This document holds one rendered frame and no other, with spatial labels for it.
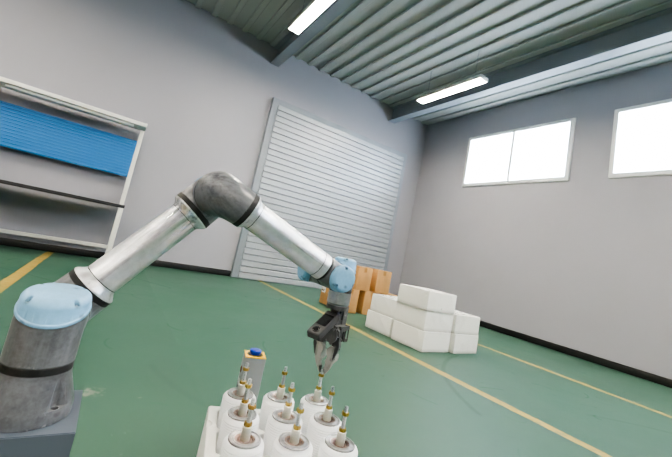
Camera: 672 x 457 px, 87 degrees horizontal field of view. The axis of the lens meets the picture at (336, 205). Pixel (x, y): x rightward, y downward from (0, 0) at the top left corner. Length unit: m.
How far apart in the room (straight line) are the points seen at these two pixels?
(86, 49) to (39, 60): 0.55
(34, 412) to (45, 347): 0.11
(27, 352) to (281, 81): 6.09
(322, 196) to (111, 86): 3.61
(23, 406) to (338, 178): 6.17
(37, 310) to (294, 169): 5.63
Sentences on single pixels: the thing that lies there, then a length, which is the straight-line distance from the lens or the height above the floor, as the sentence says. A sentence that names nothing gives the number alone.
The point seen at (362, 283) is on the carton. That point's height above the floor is 0.39.
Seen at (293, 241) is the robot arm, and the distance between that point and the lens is 0.92.
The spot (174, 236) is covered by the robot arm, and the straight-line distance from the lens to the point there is 0.99.
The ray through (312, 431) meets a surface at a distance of 1.14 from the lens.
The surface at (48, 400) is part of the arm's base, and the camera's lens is 0.91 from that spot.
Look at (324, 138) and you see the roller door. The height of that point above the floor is 2.73.
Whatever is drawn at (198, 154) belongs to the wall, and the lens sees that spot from 5.90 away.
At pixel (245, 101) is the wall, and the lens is 6.27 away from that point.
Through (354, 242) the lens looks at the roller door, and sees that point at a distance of 6.93.
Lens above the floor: 0.71
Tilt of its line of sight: 8 degrees up
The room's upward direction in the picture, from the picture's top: 12 degrees clockwise
